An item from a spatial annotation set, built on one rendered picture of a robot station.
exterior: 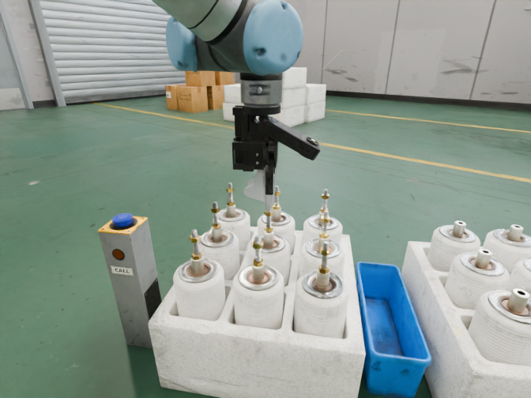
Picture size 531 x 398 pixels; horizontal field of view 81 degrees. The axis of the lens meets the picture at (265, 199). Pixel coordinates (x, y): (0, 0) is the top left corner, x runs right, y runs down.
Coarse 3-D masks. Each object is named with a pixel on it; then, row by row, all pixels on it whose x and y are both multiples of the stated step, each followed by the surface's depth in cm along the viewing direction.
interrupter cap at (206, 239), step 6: (204, 234) 72; (210, 234) 72; (222, 234) 72; (228, 234) 72; (204, 240) 70; (210, 240) 70; (222, 240) 70; (228, 240) 70; (210, 246) 67; (216, 246) 67; (222, 246) 68
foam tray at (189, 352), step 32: (224, 288) 68; (288, 288) 66; (352, 288) 66; (160, 320) 58; (192, 320) 58; (224, 320) 58; (288, 320) 58; (352, 320) 58; (160, 352) 60; (192, 352) 59; (224, 352) 57; (256, 352) 56; (288, 352) 54; (320, 352) 53; (352, 352) 52; (160, 384) 64; (192, 384) 62; (224, 384) 61; (256, 384) 59; (288, 384) 58; (320, 384) 56; (352, 384) 55
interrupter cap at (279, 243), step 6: (252, 240) 69; (276, 240) 70; (282, 240) 70; (252, 246) 68; (264, 246) 68; (270, 246) 68; (276, 246) 67; (282, 246) 67; (264, 252) 66; (270, 252) 65; (276, 252) 66
